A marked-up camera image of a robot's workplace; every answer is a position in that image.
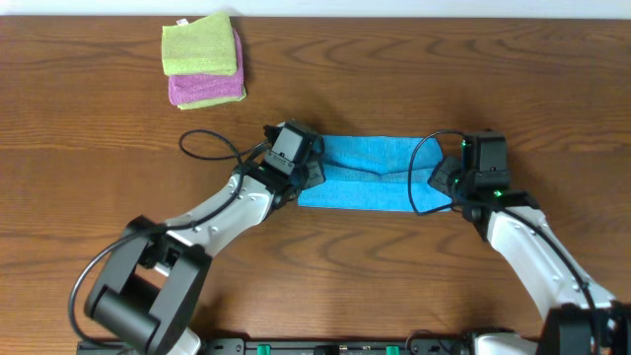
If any blue microfiber cloth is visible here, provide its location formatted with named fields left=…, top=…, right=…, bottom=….
left=298, top=135, right=451, bottom=212

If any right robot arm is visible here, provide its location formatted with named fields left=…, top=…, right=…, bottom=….
left=428, top=157, right=630, bottom=354

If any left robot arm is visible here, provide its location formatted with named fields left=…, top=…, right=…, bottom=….
left=84, top=154, right=325, bottom=354

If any bottom green folded cloth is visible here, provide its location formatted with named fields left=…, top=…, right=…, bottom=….
left=177, top=87, right=246, bottom=110

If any green folded cloth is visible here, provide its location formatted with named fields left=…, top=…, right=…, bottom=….
left=161, top=12, right=238, bottom=76
left=177, top=87, right=246, bottom=110

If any purple folded cloth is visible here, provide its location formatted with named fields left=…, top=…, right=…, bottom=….
left=168, top=30, right=245, bottom=107

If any top green folded cloth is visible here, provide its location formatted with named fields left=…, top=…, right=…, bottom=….
left=161, top=12, right=238, bottom=76

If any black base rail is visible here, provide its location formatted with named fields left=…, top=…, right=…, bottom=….
left=76, top=336, right=543, bottom=355

